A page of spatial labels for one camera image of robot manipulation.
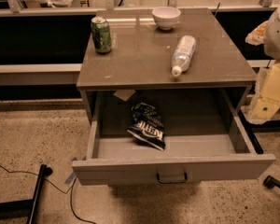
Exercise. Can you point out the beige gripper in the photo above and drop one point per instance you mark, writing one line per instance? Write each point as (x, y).
(278, 36)

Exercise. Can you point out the blue chip bag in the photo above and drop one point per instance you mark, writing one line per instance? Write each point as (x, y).
(147, 125)

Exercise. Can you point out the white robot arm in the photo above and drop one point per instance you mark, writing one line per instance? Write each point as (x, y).
(268, 34)

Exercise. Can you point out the grey cabinet with counter top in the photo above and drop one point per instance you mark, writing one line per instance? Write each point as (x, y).
(141, 55)

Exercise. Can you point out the grey open top drawer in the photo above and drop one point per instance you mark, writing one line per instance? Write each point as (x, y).
(204, 137)

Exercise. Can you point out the black caster leg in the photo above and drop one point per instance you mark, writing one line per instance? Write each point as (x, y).
(270, 182)

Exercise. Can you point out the clear plastic water bottle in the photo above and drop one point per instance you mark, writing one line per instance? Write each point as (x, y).
(183, 55)

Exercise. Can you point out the white ceramic bowl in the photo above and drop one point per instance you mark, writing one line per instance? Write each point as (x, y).
(166, 17)

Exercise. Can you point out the white paper label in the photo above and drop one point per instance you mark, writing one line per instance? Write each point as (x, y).
(124, 95)

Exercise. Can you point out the green soda can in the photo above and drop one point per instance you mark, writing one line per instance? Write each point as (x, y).
(101, 36)

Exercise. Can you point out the blue floor tape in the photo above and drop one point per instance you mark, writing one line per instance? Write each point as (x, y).
(71, 177)

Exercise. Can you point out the black metal stand leg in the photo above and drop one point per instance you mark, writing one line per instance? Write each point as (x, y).
(26, 208)

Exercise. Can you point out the black drawer handle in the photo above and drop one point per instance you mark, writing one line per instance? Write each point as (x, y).
(172, 179)

